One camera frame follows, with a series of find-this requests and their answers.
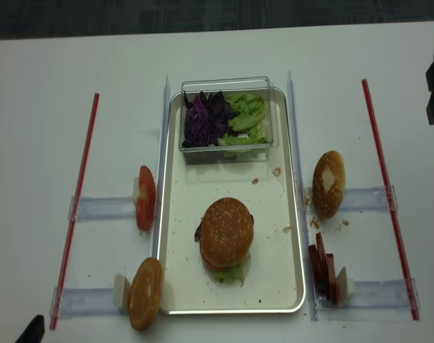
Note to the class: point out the white block lower left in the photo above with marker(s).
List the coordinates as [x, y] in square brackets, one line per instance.
[121, 291]

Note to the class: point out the sesame bun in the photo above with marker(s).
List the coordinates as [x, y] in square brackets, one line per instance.
[227, 232]
[328, 184]

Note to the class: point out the black left gripper tip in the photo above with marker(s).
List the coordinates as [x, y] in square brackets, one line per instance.
[34, 332]

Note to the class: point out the right red strip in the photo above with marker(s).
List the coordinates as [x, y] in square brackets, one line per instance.
[414, 307]

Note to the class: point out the red strip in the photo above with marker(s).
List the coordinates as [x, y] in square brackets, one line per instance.
[70, 231]
[414, 307]

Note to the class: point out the lower left clear holder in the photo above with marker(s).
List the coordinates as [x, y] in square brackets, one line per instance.
[74, 302]

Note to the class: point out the clear holder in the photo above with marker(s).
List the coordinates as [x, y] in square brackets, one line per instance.
[374, 199]
[74, 302]
[109, 208]
[373, 301]

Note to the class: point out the lettuce leaf on burger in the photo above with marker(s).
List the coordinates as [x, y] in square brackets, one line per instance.
[236, 273]

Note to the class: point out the clear plastic salad container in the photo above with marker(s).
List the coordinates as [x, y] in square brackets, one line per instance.
[258, 86]

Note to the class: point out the upright tomato slice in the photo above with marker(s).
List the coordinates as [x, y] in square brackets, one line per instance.
[146, 199]

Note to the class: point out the shredded purple cabbage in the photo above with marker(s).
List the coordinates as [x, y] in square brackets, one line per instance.
[207, 120]

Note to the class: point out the white block behind tomato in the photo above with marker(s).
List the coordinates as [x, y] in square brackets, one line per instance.
[136, 190]

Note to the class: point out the white block lower right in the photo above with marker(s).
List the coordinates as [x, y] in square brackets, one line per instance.
[345, 288]

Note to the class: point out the plain bottom bun upright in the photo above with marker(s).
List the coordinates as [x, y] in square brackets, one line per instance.
[145, 294]

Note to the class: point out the sesame top bun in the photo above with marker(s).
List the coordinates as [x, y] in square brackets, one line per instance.
[227, 232]

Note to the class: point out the upper left clear holder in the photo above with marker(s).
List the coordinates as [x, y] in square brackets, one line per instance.
[109, 208]

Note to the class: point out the left red strip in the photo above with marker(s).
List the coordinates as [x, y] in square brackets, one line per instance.
[70, 231]

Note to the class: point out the sliced red meat sticks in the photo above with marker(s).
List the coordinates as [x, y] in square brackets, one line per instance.
[323, 270]

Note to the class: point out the white metal tray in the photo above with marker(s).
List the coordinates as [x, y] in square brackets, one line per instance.
[269, 277]

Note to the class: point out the green lettuce leaves in container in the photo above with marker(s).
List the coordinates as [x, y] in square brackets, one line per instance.
[249, 123]

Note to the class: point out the upper right clear holder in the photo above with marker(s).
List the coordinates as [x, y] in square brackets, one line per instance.
[374, 199]

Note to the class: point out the tomato slice on burger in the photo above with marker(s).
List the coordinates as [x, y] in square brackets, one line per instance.
[209, 265]

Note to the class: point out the lower right clear holder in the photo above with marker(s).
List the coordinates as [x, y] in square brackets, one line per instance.
[373, 301]

